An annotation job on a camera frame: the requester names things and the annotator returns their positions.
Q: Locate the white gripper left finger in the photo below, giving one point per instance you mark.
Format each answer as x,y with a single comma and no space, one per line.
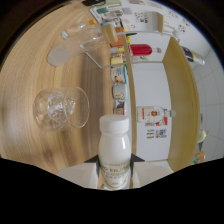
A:
80,175

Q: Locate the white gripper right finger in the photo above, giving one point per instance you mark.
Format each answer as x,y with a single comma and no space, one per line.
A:
151,173

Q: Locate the white milk bottle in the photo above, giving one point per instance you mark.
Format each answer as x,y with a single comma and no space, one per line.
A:
114,150

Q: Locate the clear bottle orange cap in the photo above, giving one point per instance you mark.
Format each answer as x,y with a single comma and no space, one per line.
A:
78,28

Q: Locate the yellow cup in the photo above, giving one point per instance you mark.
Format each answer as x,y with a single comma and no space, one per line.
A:
116,61

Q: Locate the yellow colourful snack bag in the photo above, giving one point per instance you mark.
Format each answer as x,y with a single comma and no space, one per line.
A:
199,157

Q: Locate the clear bottle red label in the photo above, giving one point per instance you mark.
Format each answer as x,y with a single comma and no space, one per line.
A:
151,114

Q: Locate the clear glass with ice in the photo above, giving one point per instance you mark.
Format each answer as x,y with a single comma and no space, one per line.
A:
60,108

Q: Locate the white-framed wooden shelf rack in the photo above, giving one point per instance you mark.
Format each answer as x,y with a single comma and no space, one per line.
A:
180,100

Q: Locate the blue and white container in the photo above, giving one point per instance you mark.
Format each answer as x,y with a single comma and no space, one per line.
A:
118,74

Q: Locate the red liquid glass bottle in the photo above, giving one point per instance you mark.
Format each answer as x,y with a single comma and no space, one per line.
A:
141,50

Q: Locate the black snack bag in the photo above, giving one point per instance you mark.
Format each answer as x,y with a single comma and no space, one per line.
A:
192,56

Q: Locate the wooden wall shelf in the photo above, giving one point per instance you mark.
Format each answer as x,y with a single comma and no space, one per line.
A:
163,21

